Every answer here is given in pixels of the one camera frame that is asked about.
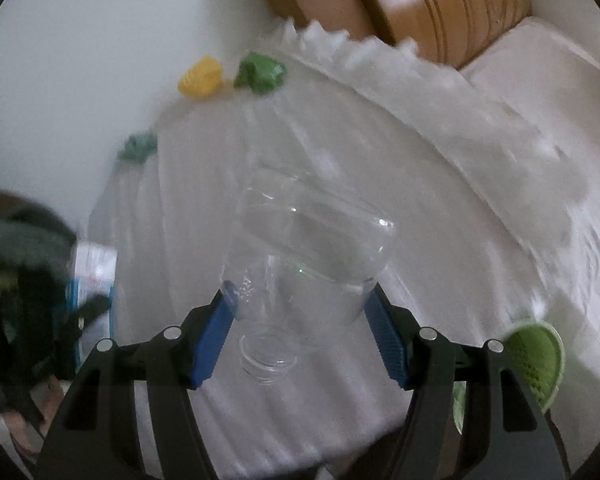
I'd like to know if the clear plastic bottle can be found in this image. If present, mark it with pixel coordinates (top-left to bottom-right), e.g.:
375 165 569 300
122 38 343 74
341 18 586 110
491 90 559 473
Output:
221 166 398 385

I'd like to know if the green plastic waste basket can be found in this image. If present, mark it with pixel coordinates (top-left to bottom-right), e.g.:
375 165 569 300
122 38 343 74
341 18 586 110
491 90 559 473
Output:
452 320 566 436

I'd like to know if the blue white milk carton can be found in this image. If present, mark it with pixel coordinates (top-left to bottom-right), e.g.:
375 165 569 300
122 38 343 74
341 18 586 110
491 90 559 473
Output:
67 240 118 367

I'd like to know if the white lace table cloth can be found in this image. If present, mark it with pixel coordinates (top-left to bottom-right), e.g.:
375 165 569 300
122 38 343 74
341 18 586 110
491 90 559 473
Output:
87 23 595 479

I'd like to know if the grey hanging jacket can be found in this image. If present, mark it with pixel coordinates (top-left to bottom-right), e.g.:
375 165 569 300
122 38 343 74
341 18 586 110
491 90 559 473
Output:
0 205 78 284

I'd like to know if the dark green crumpled wrapper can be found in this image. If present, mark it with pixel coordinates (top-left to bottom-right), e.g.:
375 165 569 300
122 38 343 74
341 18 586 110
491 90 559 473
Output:
118 131 158 164

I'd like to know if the white bed mattress sheet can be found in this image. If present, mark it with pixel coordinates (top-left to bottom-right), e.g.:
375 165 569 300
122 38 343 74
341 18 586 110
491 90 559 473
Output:
462 18 600 468

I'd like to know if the green plastic bottle piece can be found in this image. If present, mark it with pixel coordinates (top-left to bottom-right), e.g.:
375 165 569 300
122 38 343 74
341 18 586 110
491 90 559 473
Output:
234 52 288 96

